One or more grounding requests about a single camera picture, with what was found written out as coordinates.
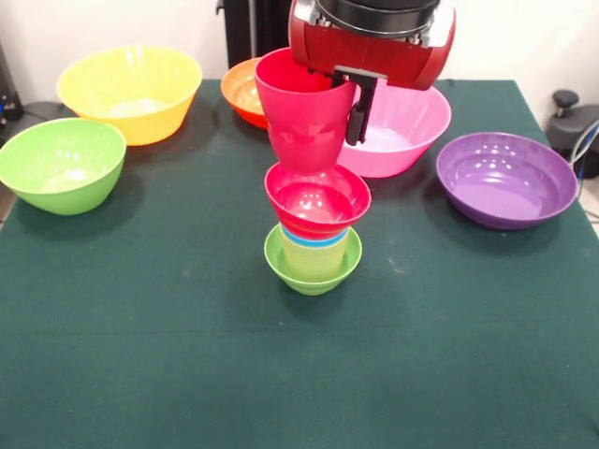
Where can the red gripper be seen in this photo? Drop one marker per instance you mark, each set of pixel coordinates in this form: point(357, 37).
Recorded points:
point(369, 56)

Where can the small red bowl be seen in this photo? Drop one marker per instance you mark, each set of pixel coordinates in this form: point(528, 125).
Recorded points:
point(318, 196)

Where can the blue cup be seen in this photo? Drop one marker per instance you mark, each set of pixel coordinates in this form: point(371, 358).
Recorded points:
point(318, 242)

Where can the yellow cup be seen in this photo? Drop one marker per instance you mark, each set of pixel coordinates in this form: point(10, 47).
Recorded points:
point(313, 262)

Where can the small green bowl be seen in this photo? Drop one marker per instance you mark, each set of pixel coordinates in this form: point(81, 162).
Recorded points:
point(313, 286)

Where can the large green bowl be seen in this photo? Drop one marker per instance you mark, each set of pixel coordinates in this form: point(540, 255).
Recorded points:
point(56, 168)

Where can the large pink bowl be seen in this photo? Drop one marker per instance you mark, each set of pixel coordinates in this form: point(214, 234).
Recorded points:
point(402, 135)

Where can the orange bowl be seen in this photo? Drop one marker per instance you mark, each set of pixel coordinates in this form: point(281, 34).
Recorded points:
point(241, 93)

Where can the purple bowl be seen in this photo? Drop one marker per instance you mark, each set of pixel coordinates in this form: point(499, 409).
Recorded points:
point(505, 182)

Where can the large yellow bowl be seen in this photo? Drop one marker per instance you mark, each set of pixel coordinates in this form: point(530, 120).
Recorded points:
point(131, 84)

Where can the dark green tablecloth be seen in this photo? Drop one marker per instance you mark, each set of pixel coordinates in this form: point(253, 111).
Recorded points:
point(234, 374)

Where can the black equipment box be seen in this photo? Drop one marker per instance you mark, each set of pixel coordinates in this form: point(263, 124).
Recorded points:
point(9, 103)

